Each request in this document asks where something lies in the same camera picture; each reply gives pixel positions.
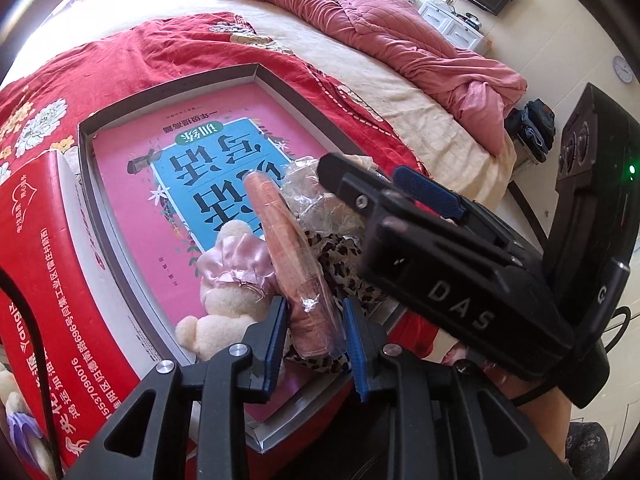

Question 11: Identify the pink quilt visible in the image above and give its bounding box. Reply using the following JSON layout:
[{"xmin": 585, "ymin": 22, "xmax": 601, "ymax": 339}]
[{"xmin": 207, "ymin": 0, "xmax": 529, "ymax": 157}]

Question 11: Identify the leopard print cloth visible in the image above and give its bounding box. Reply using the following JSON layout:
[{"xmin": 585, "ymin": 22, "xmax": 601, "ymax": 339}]
[{"xmin": 281, "ymin": 230, "xmax": 392, "ymax": 377}]

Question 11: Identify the pink and blue book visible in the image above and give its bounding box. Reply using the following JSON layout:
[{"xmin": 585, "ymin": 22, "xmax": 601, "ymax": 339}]
[{"xmin": 77, "ymin": 62, "xmax": 417, "ymax": 457}]

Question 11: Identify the blue denim garment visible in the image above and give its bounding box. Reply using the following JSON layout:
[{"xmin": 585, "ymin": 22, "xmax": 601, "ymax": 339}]
[{"xmin": 504, "ymin": 99, "xmax": 557, "ymax": 164}]

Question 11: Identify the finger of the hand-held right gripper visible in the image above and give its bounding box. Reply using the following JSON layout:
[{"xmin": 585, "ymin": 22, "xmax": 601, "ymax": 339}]
[
  {"xmin": 317, "ymin": 152, "xmax": 402, "ymax": 212},
  {"xmin": 392, "ymin": 164, "xmax": 472, "ymax": 223}
]

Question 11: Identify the black cable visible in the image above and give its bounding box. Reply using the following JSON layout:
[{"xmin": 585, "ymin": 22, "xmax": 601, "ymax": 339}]
[
  {"xmin": 515, "ymin": 307, "xmax": 632, "ymax": 407},
  {"xmin": 0, "ymin": 264, "xmax": 57, "ymax": 362}
]

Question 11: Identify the pink cloth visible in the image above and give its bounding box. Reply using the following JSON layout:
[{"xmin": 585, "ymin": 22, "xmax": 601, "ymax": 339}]
[{"xmin": 243, "ymin": 170, "xmax": 347, "ymax": 359}]

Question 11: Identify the white drawer cabinet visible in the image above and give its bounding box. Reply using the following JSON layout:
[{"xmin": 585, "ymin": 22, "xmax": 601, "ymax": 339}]
[{"xmin": 416, "ymin": 0, "xmax": 489, "ymax": 52}]

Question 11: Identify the round wall clock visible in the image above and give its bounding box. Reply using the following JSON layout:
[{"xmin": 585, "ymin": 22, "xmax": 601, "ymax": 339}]
[{"xmin": 612, "ymin": 54, "xmax": 634, "ymax": 84}]

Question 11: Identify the cream plush bear pink dress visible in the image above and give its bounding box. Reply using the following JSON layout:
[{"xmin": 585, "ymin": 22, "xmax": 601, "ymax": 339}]
[{"xmin": 174, "ymin": 220, "xmax": 289, "ymax": 377}]

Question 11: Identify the person's right forearm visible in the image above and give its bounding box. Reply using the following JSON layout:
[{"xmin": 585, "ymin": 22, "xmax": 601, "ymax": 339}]
[{"xmin": 495, "ymin": 375, "xmax": 574, "ymax": 480}]

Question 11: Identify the white lace cloth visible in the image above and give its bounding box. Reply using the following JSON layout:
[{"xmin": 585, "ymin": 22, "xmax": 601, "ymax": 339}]
[{"xmin": 340, "ymin": 153, "xmax": 382, "ymax": 174}]

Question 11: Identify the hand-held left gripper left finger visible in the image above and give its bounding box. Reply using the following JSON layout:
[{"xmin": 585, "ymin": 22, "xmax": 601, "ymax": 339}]
[{"xmin": 65, "ymin": 296, "xmax": 290, "ymax": 480}]

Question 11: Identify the white plush toy purple dress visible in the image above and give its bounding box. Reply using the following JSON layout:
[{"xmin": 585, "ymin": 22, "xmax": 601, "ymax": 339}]
[{"xmin": 0, "ymin": 359, "xmax": 57, "ymax": 480}]

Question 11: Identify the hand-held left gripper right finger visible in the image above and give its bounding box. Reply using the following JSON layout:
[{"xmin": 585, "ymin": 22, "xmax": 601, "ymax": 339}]
[{"xmin": 342, "ymin": 297, "xmax": 571, "ymax": 480}]

